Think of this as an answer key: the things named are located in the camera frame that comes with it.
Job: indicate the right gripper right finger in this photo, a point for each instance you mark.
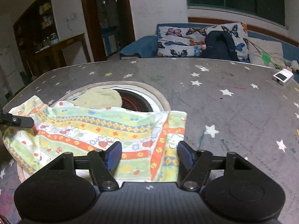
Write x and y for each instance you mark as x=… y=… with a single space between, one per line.
x=194 y=167

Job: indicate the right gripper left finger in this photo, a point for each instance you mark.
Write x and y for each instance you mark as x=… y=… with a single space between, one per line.
x=102 y=164

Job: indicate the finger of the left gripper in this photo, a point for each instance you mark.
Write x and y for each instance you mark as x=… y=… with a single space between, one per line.
x=16 y=121

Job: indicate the colourful patterned children's garment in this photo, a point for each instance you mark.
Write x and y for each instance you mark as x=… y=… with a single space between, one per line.
x=149 y=139

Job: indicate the pale green cloth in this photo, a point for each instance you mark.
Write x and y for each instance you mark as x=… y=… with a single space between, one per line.
x=97 y=98

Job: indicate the grey star pattern table cover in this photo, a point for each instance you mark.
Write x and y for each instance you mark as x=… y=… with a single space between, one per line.
x=230 y=107

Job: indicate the round table heater opening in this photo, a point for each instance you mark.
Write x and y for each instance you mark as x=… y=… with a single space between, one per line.
x=135 y=99

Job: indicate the dark wooden side table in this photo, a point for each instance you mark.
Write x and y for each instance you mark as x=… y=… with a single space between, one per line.
x=55 y=51

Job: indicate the light green jar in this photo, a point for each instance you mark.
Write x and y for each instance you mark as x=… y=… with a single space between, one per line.
x=54 y=38

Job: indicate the dark wooden shelf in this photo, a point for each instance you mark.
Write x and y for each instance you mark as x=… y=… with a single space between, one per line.
x=35 y=26

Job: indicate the dark blue backpack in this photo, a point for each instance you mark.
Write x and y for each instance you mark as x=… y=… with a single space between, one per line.
x=220 y=45

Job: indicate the small white device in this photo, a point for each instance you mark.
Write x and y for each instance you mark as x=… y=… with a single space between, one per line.
x=283 y=76

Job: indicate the butterfly print pillow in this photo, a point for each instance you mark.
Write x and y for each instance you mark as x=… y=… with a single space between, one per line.
x=174 y=41

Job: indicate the blue sofa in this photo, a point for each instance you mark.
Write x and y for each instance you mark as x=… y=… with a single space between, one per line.
x=146 y=47

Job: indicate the beige cushion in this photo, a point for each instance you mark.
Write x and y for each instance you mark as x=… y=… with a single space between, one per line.
x=265 y=53

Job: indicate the dark wooden door frame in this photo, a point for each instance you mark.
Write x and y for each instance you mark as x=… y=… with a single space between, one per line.
x=108 y=21

